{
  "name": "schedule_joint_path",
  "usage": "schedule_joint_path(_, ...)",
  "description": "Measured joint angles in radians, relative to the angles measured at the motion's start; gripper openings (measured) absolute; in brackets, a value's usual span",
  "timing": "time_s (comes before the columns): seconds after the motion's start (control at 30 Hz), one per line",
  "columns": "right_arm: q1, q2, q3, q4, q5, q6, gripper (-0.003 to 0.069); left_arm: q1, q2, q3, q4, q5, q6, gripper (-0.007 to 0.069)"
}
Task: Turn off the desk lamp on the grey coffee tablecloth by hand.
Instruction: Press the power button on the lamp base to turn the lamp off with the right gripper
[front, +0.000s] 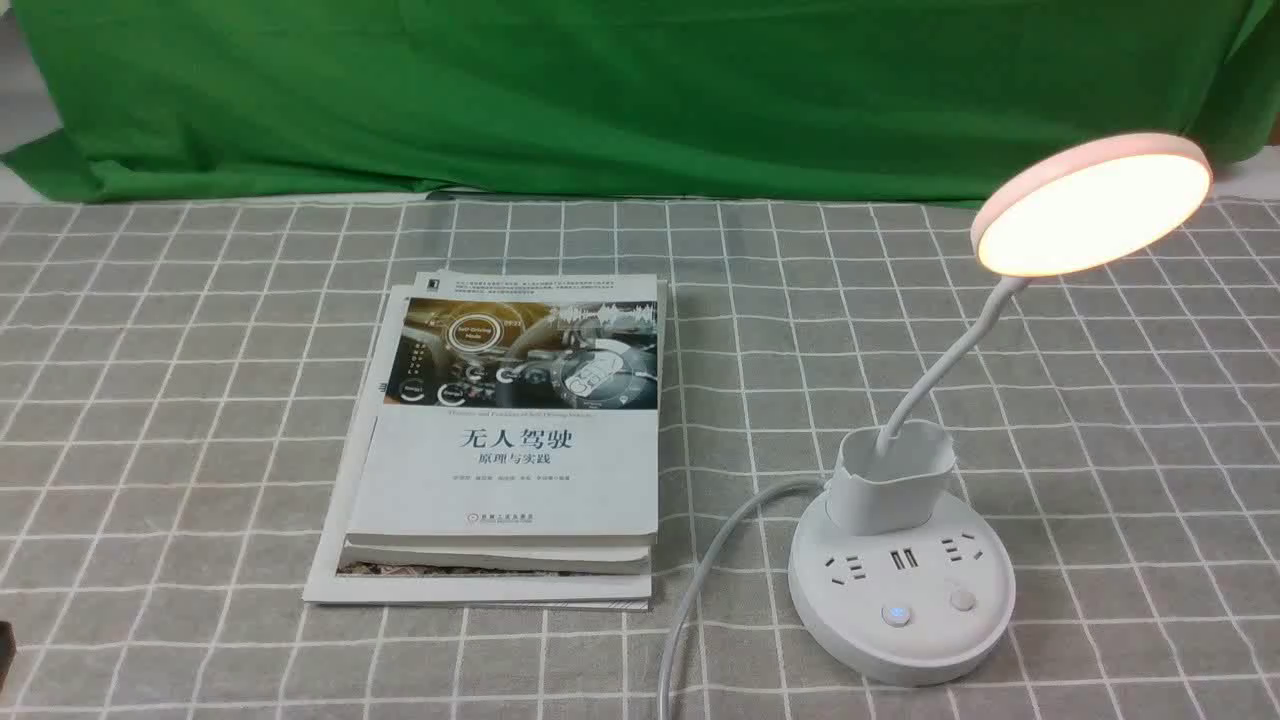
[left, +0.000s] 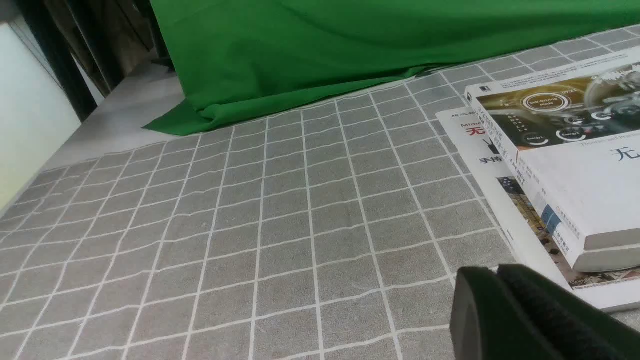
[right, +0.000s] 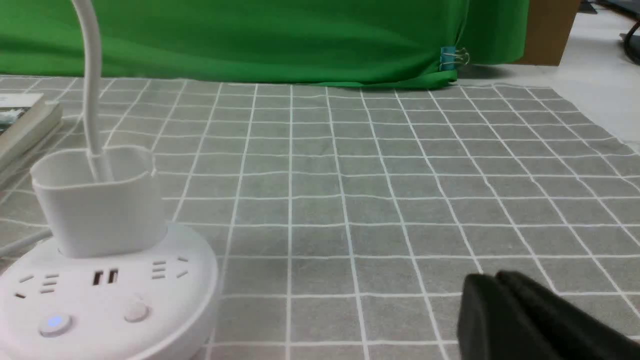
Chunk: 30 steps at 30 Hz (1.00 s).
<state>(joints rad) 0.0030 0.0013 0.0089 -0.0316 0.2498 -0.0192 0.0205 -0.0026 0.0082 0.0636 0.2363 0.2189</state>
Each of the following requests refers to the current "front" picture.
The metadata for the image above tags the white desk lamp with sockets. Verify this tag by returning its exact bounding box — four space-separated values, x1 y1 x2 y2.
788 132 1213 687

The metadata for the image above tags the white self-driving textbook top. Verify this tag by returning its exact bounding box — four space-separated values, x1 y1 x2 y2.
346 272 666 547

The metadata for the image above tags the middle book in stack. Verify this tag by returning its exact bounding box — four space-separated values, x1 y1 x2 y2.
337 543 652 577

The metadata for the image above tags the large white bottom book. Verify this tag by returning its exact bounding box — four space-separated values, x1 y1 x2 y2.
303 313 653 611

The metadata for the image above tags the grey checked tablecloth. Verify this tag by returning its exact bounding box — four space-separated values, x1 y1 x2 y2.
1 199 1279 719

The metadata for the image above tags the green backdrop cloth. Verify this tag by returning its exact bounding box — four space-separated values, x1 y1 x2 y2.
3 1 1277 202

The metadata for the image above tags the white lamp power cable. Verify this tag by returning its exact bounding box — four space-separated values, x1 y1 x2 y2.
657 477 829 720

